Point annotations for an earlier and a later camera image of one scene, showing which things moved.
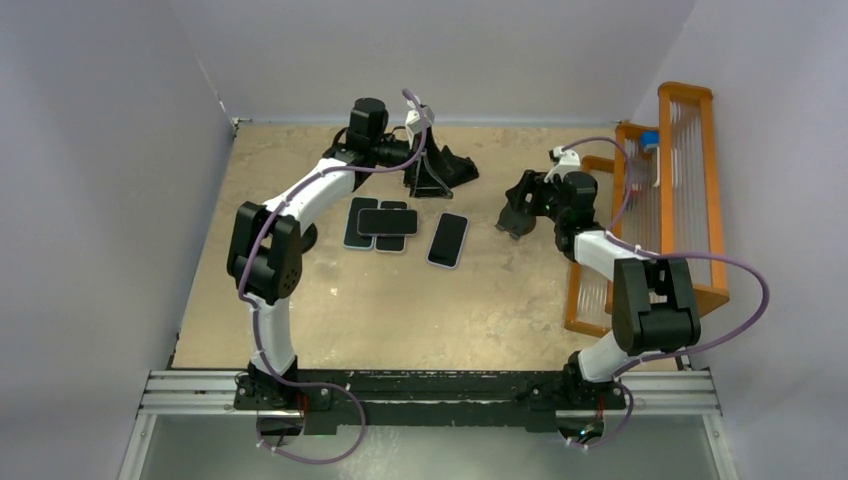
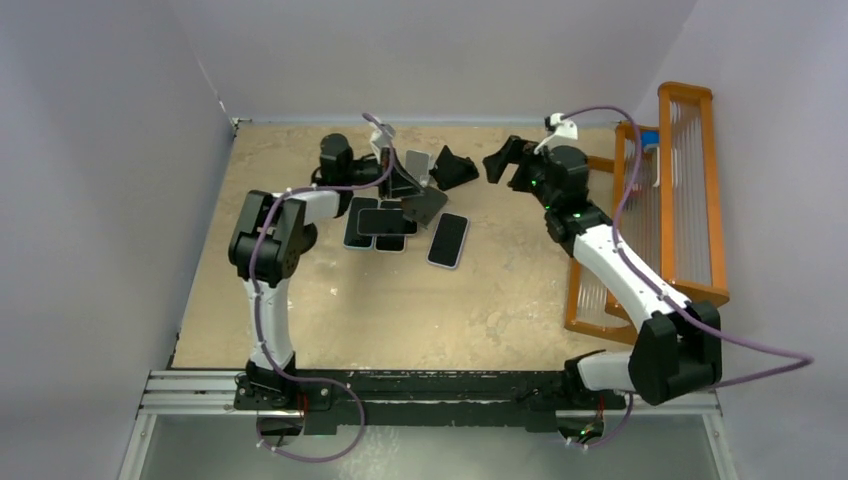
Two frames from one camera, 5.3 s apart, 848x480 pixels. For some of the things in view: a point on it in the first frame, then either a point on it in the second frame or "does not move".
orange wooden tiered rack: [657, 200] does not move
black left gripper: [424, 182] -> [400, 184]
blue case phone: [351, 237] does not move
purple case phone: [385, 222] does not move
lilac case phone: [448, 241] does not move
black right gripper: [531, 183] -> [496, 165]
